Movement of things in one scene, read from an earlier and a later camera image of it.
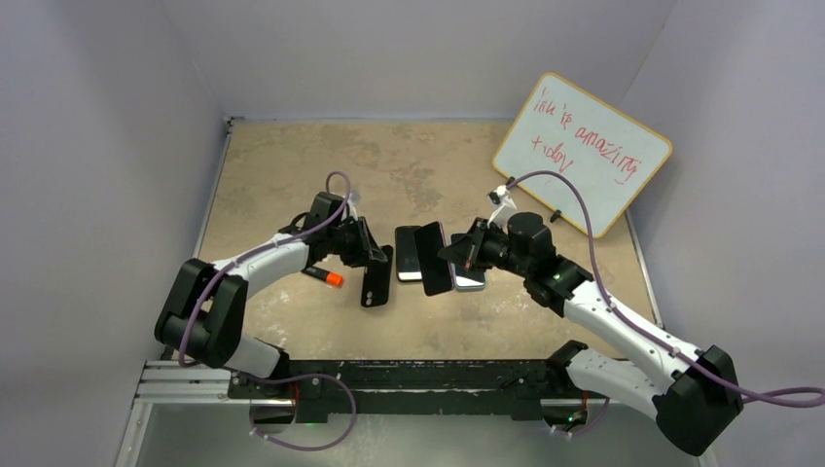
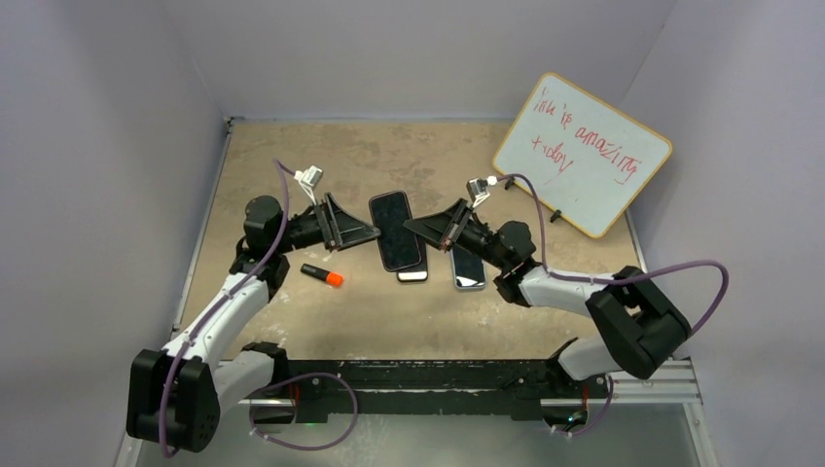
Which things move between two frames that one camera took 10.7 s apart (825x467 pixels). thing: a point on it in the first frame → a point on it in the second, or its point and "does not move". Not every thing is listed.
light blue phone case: [463, 278] does not move
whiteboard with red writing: [564, 129] does not move
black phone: [376, 280] → [400, 247]
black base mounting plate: [471, 389] does not move
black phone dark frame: [465, 278] does not move
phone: [438, 275] → [400, 246]
